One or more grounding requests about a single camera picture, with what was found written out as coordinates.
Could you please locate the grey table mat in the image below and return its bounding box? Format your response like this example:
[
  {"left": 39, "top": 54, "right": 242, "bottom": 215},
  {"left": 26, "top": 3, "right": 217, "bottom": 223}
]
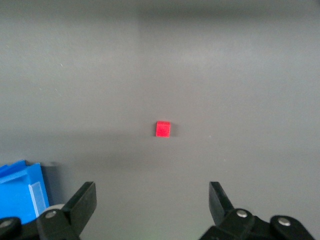
[{"left": 0, "top": 0, "right": 320, "bottom": 240}]

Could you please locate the red cube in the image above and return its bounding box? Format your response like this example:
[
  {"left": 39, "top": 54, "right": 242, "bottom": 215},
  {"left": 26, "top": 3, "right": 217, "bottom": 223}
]
[{"left": 155, "top": 121, "right": 172, "bottom": 138}]

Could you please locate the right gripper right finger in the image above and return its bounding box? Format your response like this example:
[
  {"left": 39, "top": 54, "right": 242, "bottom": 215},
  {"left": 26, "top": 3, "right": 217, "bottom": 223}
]
[{"left": 198, "top": 181, "right": 315, "bottom": 240}]

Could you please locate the blue plastic bin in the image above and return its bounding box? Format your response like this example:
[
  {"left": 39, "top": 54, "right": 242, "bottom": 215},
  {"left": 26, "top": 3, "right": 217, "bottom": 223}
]
[{"left": 0, "top": 159, "right": 51, "bottom": 225}]

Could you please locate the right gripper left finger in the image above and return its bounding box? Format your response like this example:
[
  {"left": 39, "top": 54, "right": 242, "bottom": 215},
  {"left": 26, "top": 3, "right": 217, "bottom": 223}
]
[{"left": 0, "top": 181, "right": 97, "bottom": 240}]

